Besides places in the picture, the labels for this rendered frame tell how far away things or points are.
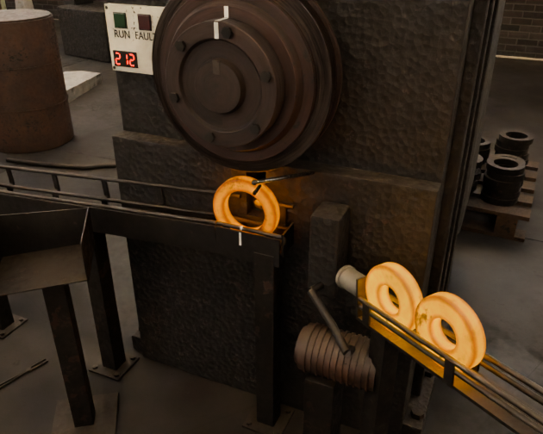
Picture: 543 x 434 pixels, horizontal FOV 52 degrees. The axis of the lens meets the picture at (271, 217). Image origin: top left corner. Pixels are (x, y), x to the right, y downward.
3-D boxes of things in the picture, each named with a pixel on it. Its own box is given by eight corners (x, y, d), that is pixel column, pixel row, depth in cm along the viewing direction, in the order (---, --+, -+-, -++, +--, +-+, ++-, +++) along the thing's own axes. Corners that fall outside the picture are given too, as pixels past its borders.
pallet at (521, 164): (304, 197, 327) (306, 125, 307) (349, 151, 392) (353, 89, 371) (523, 243, 281) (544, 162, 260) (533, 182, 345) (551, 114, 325)
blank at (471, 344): (427, 279, 114) (415, 283, 113) (490, 313, 102) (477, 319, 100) (423, 342, 120) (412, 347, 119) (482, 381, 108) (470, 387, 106)
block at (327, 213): (319, 273, 157) (323, 196, 146) (346, 280, 154) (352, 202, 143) (306, 294, 149) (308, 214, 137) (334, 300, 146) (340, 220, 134)
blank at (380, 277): (377, 251, 127) (365, 255, 125) (427, 278, 114) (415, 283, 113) (375, 309, 133) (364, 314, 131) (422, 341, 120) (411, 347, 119)
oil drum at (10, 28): (33, 122, 447) (8, 4, 405) (91, 133, 426) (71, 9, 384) (-29, 146, 399) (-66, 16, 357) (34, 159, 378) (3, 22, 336)
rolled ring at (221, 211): (275, 186, 141) (280, 182, 144) (210, 175, 147) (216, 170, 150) (275, 249, 150) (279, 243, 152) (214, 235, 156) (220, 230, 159)
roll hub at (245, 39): (181, 132, 139) (171, 14, 125) (284, 148, 129) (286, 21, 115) (168, 139, 134) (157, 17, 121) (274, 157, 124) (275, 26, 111)
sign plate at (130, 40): (116, 68, 162) (108, 3, 153) (194, 77, 152) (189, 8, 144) (111, 70, 160) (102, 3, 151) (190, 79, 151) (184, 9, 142)
